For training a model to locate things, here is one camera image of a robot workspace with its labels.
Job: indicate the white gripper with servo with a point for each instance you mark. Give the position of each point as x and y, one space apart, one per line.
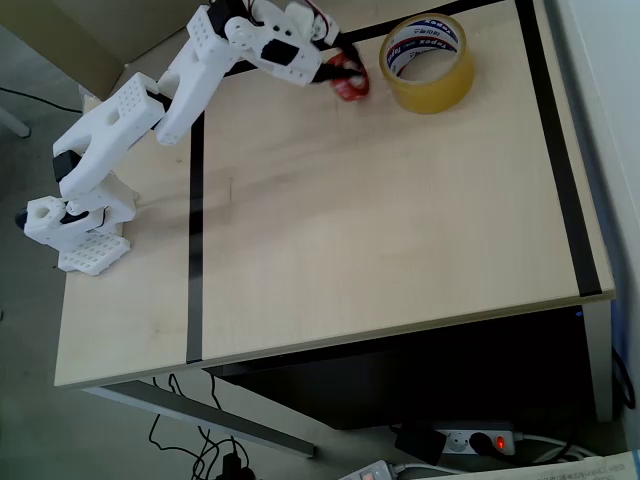
327 73

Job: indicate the small red object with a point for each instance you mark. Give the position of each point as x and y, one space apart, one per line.
352 90

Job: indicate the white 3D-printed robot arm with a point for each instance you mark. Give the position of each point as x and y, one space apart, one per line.
125 115

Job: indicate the large yellow tape roll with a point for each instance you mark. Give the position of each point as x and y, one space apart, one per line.
435 95

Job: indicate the white furniture foot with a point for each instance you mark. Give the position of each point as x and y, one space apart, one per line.
15 124

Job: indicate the black power adapter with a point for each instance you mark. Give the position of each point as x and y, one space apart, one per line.
420 442

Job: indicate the grey table leg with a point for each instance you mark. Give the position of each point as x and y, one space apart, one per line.
598 360

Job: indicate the black round plug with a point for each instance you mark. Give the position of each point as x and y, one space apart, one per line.
480 443

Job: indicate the printed paper sheet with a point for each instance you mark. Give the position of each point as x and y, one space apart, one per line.
565 467

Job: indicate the white gripper camera mount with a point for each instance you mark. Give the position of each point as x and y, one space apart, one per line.
305 20

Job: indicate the grey metal table frame bar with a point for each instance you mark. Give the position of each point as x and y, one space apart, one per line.
215 415

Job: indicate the white power strip red switch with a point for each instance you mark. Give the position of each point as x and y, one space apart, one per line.
460 442

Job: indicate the white power strip orange switch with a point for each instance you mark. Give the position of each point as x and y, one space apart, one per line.
367 471

